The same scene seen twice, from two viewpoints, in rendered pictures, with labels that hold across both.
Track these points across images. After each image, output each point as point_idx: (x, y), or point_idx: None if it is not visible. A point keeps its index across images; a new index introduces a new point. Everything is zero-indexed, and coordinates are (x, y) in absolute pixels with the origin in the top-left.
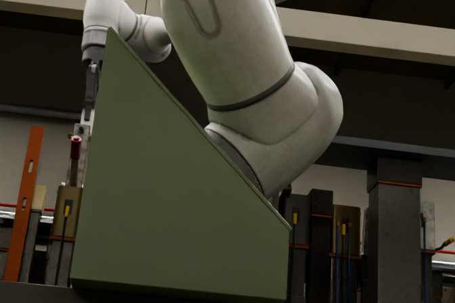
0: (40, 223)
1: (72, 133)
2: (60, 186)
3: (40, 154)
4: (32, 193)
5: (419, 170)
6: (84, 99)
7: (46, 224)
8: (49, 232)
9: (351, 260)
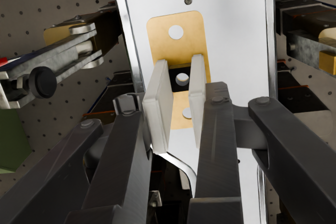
0: None
1: (148, 38)
2: (44, 32)
3: None
4: None
5: None
6: (81, 124)
7: None
8: None
9: None
